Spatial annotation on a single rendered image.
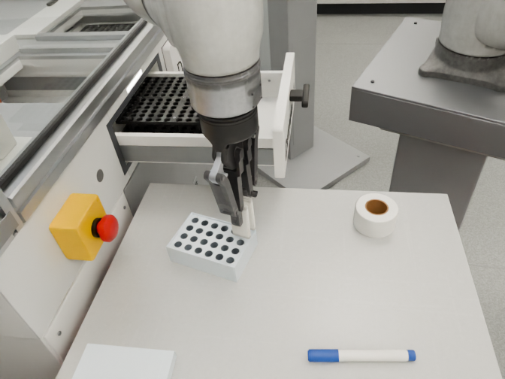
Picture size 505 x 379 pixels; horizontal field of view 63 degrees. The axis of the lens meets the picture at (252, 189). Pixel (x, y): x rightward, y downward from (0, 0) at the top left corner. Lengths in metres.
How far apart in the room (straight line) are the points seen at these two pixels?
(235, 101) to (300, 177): 1.49
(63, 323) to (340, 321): 0.40
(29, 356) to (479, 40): 0.97
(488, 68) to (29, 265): 0.91
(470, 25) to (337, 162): 1.20
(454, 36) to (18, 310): 0.91
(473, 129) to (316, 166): 1.17
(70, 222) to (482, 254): 1.52
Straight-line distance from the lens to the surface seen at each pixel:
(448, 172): 1.12
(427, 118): 0.94
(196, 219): 0.73
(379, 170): 2.08
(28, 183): 0.59
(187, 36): 0.45
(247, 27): 0.45
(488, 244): 1.86
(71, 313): 0.71
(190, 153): 0.76
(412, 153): 1.11
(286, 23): 1.72
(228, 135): 0.51
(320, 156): 2.07
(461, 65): 1.00
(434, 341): 0.64
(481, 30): 0.96
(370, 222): 0.71
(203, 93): 0.48
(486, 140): 0.95
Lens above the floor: 1.30
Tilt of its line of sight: 42 degrees down
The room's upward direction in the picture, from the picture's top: 6 degrees counter-clockwise
